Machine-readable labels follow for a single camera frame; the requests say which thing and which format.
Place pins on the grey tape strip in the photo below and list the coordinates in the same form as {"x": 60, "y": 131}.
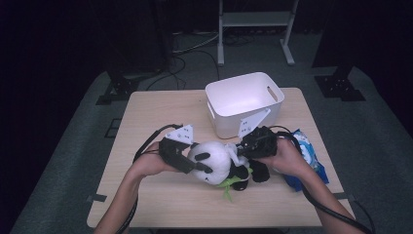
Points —
{"x": 97, "y": 197}
{"x": 342, "y": 195}

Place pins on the white metal stand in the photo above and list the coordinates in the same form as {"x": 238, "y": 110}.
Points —
{"x": 256, "y": 19}

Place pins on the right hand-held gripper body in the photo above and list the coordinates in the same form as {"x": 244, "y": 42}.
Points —
{"x": 263, "y": 143}

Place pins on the blue wet wipes packet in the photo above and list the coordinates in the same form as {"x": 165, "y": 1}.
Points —
{"x": 316, "y": 162}

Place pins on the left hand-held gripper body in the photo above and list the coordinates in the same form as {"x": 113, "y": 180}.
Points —
{"x": 173, "y": 148}

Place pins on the person's right hand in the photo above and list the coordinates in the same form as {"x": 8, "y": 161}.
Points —
{"x": 289, "y": 159}

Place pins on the person's left hand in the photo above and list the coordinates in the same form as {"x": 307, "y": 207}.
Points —
{"x": 149, "y": 162}

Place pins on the white plastic storage box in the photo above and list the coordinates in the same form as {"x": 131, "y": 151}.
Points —
{"x": 243, "y": 97}

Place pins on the panda plush toy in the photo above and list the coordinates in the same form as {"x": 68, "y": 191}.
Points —
{"x": 216, "y": 162}

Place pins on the black stand base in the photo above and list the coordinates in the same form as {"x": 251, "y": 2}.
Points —
{"x": 118, "y": 87}
{"x": 339, "y": 87}

